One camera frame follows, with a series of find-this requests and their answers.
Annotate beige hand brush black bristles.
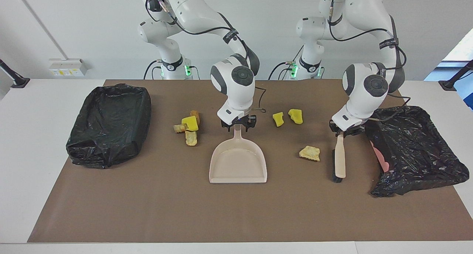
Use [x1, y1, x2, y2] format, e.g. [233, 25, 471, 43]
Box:
[332, 133, 347, 183]

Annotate croissant-shaped foam piece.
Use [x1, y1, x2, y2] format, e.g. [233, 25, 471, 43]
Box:
[299, 146, 321, 162]

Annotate beige plastic dustpan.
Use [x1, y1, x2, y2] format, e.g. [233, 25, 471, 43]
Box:
[209, 124, 268, 184]

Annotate L-shaped yellow sponge piece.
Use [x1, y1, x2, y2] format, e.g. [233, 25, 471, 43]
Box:
[181, 116, 199, 132]

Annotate pink bin with black bag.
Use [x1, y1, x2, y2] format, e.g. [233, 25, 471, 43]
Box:
[362, 106, 470, 198]

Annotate bin wrapped in black bag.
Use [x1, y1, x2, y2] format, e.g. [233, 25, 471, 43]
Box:
[66, 83, 152, 169]

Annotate brown table mat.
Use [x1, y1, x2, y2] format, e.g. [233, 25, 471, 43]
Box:
[28, 79, 473, 243]

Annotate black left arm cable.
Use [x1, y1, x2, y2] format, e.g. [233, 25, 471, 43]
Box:
[327, 0, 411, 122]

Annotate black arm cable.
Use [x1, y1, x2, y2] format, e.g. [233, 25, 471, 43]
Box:
[327, 0, 411, 122]
[145, 0, 267, 113]

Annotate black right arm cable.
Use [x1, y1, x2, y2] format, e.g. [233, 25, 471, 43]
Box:
[145, 0, 267, 113]

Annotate black camera stand clamp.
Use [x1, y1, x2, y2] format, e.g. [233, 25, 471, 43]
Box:
[439, 59, 473, 91]
[0, 58, 31, 89]

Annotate white wall outlet box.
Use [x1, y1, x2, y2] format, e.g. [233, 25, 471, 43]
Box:
[49, 58, 88, 77]

